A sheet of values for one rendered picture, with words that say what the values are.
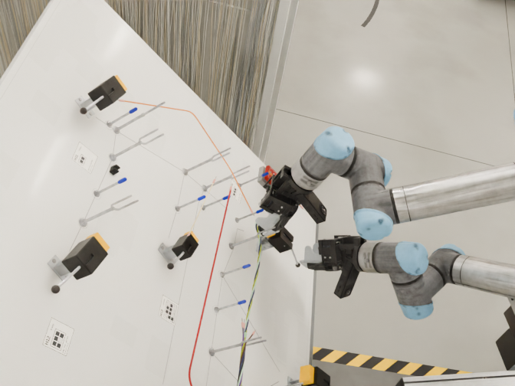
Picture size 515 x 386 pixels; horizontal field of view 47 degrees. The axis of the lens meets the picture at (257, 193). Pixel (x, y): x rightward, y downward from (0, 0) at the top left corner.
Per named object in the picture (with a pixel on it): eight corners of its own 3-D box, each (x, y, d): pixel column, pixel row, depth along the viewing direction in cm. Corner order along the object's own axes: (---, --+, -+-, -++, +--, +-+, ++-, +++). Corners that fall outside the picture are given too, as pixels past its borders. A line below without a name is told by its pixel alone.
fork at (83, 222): (87, 221, 111) (139, 197, 104) (85, 229, 110) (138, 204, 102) (80, 216, 110) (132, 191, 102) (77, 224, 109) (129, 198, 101)
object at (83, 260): (21, 290, 94) (55, 276, 90) (60, 249, 103) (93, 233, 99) (39, 311, 96) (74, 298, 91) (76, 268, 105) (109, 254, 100)
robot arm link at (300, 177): (328, 163, 136) (326, 188, 131) (317, 175, 139) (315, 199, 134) (300, 148, 134) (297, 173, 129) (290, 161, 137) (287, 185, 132)
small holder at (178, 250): (145, 266, 119) (171, 256, 115) (164, 240, 126) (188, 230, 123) (159, 282, 121) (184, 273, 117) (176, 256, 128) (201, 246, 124)
